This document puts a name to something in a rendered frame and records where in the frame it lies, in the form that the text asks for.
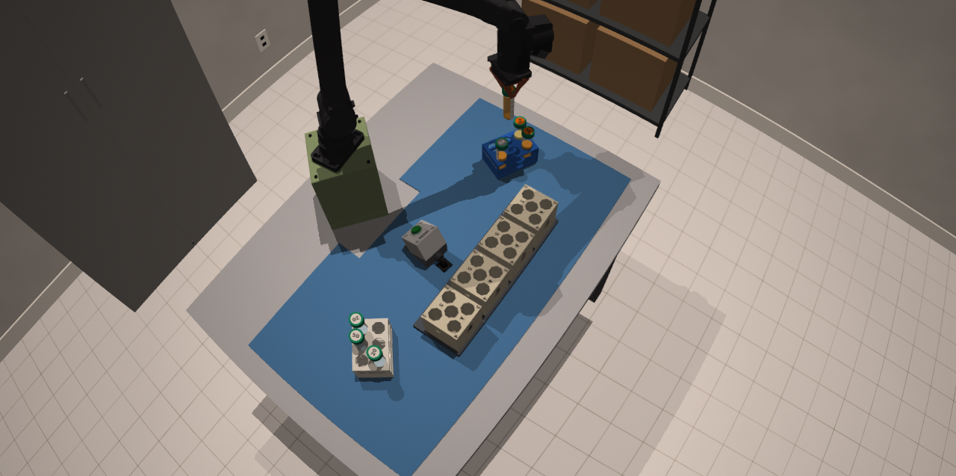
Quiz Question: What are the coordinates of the beige tube rack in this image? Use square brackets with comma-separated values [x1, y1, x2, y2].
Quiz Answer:
[352, 318, 394, 377]

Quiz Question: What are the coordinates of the blue bench mat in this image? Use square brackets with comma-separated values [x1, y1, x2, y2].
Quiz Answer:
[249, 98, 631, 476]

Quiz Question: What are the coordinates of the beige block with holes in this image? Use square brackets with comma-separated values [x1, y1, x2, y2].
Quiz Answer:
[504, 184, 558, 248]
[450, 249, 509, 316]
[478, 216, 535, 281]
[421, 285, 482, 352]

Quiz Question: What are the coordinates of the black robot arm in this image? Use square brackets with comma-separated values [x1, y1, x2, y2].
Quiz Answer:
[308, 0, 554, 172]

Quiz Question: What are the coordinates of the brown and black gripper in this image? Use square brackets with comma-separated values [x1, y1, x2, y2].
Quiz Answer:
[488, 50, 532, 99]

